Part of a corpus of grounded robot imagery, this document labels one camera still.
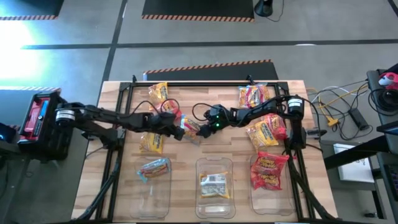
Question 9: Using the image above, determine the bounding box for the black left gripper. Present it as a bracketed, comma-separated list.
[145, 118, 187, 142]

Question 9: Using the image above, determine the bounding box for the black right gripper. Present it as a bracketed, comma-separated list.
[196, 115, 234, 140]

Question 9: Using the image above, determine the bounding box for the blue-edged Maruchan ramen packet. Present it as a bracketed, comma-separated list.
[238, 83, 271, 109]
[180, 113, 202, 146]
[136, 157, 172, 184]

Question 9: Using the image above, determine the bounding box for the yellow Maruchan ramen packet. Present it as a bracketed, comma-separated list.
[245, 120, 280, 153]
[198, 172, 231, 200]
[147, 82, 169, 105]
[139, 131, 165, 156]

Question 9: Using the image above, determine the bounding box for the red Maruchan ramen packet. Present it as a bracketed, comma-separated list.
[251, 151, 290, 175]
[250, 169, 284, 191]
[262, 113, 289, 141]
[155, 99, 183, 122]

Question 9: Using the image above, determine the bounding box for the black hazard-striped floor mat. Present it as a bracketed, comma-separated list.
[141, 0, 256, 23]
[0, 86, 62, 128]
[142, 58, 280, 82]
[0, 0, 65, 21]

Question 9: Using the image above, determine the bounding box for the clear plastic bin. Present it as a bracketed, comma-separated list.
[249, 153, 295, 217]
[129, 156, 172, 220]
[195, 157, 236, 220]

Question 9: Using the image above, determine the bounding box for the yellow plug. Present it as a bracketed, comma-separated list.
[325, 115, 340, 128]

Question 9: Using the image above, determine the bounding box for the black round stand base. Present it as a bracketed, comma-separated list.
[254, 0, 274, 17]

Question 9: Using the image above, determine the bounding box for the red and black case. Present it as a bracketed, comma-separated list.
[17, 91, 75, 162]

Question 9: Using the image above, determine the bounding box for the black power brick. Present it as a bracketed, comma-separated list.
[347, 108, 370, 131]

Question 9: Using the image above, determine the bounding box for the white paper sheet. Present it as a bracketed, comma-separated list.
[332, 142, 376, 184]

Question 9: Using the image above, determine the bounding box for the black desk bar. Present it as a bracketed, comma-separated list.
[323, 133, 398, 170]

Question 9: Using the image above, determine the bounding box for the dark device with blue light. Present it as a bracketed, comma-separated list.
[0, 122, 18, 153]

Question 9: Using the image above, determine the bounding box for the black side desk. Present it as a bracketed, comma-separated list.
[366, 63, 398, 224]

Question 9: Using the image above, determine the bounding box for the red and white object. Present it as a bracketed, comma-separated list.
[378, 72, 398, 91]

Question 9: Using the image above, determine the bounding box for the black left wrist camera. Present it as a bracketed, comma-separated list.
[159, 111, 177, 125]

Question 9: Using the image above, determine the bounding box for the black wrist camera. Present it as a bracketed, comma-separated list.
[159, 111, 177, 125]
[203, 105, 220, 121]

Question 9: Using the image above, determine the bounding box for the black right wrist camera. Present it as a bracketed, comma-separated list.
[203, 105, 220, 121]

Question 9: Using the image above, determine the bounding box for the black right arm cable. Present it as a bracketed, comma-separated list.
[191, 102, 218, 118]

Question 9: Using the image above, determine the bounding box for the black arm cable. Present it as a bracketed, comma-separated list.
[191, 102, 218, 118]
[132, 98, 182, 118]

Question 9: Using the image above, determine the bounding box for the black metal table frame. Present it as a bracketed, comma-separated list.
[74, 74, 338, 223]

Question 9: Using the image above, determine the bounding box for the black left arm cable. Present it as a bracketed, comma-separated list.
[132, 98, 182, 118]

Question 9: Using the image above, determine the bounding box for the white floor cable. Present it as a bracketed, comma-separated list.
[306, 85, 349, 96]

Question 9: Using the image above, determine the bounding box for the yellow floor cable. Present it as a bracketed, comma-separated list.
[316, 84, 370, 119]

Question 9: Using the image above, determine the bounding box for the thin black floor cable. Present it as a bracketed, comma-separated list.
[266, 0, 285, 23]

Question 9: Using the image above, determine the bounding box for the coiled black cable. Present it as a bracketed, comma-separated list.
[368, 88, 398, 118]

